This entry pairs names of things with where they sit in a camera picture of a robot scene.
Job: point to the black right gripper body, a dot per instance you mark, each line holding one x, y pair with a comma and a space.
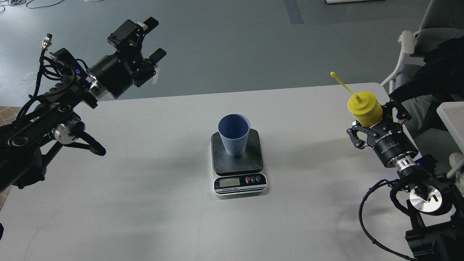
390, 143

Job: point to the beige checkered cushion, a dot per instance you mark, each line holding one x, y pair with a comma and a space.
7, 115

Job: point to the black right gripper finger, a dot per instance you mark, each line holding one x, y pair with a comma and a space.
394, 112
353, 135

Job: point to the blue ribbed cup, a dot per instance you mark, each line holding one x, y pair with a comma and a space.
234, 130

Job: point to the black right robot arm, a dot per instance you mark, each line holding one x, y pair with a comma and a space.
433, 203

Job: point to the yellow squeeze seasoning bottle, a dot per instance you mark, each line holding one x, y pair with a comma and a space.
363, 105

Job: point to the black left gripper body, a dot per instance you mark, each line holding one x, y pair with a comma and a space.
117, 73

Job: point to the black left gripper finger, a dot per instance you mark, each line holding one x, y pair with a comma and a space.
128, 38
148, 65

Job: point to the white side table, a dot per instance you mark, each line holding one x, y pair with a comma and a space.
452, 115

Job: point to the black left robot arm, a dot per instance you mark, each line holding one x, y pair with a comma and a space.
48, 122

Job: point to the black digital kitchen scale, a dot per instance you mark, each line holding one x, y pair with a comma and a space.
238, 176

